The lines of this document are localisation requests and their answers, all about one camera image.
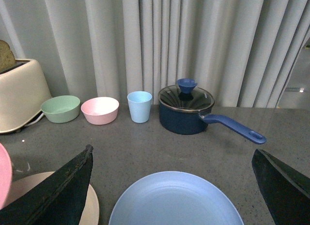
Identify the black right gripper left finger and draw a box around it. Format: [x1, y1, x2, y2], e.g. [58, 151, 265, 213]
[0, 145, 93, 225]

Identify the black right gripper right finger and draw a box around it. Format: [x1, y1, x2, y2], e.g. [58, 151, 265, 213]
[251, 149, 310, 225]

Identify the pink plate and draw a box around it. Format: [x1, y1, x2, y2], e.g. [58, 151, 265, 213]
[0, 144, 13, 209]

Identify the light blue plate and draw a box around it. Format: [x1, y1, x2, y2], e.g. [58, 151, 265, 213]
[109, 171, 244, 225]

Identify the cream beige plate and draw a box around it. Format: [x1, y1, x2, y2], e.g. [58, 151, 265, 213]
[5, 171, 100, 225]

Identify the green bowl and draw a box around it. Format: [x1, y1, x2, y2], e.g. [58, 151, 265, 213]
[41, 95, 80, 123]

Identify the pink bowl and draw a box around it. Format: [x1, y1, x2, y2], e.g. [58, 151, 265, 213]
[81, 97, 120, 125]

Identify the cream white toaster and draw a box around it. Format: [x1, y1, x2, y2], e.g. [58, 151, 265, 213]
[0, 59, 51, 134]

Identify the light blue cup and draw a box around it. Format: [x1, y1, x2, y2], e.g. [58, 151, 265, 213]
[127, 91, 152, 123]

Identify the dark blue saucepan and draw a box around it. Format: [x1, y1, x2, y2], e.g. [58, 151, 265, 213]
[159, 103, 267, 145]

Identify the glass pot lid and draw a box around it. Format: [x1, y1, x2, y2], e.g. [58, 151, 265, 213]
[158, 78, 215, 112]

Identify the grey curtain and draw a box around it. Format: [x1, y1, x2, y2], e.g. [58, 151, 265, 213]
[0, 0, 310, 108]

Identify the brown bread slice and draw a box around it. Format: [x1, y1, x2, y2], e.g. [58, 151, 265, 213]
[0, 40, 16, 72]

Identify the white toaster cable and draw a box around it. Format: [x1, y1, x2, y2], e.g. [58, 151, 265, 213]
[24, 113, 46, 127]

